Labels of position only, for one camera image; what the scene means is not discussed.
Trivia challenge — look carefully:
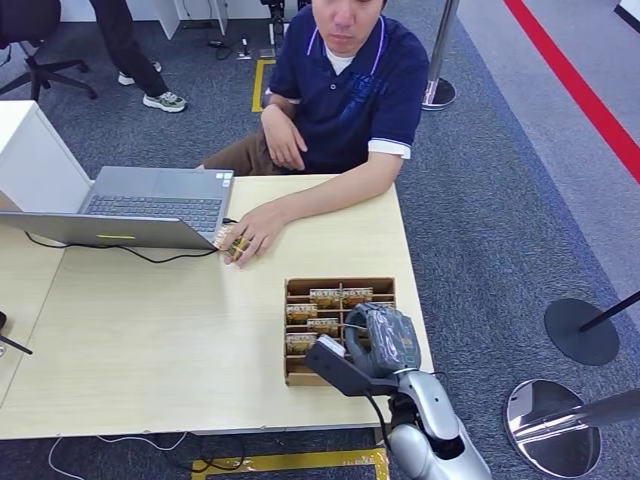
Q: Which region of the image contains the black laptop cable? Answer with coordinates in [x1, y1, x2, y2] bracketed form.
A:
[23, 217, 240, 266]

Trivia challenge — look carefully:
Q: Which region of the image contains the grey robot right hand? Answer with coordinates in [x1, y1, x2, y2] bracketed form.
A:
[343, 302, 423, 381]

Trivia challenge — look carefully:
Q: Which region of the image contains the person's right hand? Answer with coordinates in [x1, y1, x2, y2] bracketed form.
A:
[260, 103, 309, 173]

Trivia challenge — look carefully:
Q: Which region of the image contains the white furniture leg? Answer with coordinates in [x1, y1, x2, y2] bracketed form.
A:
[151, 0, 181, 42]

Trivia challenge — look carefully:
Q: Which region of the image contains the standing person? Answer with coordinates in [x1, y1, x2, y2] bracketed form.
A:
[88, 0, 189, 115]

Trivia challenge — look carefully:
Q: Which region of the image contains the gold hotel card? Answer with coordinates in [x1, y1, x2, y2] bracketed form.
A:
[306, 317, 340, 338]
[342, 286, 374, 308]
[309, 288, 343, 310]
[285, 303, 319, 327]
[285, 332, 319, 356]

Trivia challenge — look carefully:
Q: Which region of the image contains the yellow floor tape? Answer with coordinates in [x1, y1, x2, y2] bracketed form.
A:
[251, 58, 277, 115]

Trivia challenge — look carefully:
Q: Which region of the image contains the white floor cable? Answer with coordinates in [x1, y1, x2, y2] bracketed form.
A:
[48, 431, 189, 480]

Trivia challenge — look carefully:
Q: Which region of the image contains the cardboard card holder box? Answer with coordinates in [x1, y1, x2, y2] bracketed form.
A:
[283, 276, 398, 388]

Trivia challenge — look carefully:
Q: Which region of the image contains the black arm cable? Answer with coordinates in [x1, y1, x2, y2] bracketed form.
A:
[364, 390, 397, 454]

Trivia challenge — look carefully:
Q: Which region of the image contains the grey laptop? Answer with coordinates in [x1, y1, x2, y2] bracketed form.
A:
[0, 165, 235, 252]

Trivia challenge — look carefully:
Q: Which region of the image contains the chrome base stanchion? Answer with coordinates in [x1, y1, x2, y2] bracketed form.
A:
[503, 378, 640, 480]

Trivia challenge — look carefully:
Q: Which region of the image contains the black office chair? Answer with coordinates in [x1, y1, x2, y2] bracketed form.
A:
[0, 0, 100, 105]

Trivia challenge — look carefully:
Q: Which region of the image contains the person's left hand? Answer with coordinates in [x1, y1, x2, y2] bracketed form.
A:
[222, 200, 290, 270]

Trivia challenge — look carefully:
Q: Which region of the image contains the chrome stanchion post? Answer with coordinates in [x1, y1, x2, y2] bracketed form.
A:
[421, 0, 461, 112]

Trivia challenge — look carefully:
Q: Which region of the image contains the black cable bundle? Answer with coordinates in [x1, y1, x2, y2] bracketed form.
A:
[206, 36, 254, 63]

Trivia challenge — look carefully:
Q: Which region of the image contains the black tripod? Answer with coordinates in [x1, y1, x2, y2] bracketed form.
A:
[259, 0, 287, 60]

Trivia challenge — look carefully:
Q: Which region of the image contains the black base stanchion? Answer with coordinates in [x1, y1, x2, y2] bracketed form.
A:
[543, 289, 640, 368]

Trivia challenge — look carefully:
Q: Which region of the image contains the black desk device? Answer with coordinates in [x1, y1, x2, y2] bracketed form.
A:
[0, 310, 35, 359]

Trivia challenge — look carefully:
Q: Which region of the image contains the black floor cable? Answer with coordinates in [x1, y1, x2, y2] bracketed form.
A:
[164, 433, 247, 476]

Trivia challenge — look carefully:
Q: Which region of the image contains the seated person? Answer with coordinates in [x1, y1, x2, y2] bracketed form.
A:
[197, 0, 431, 270]

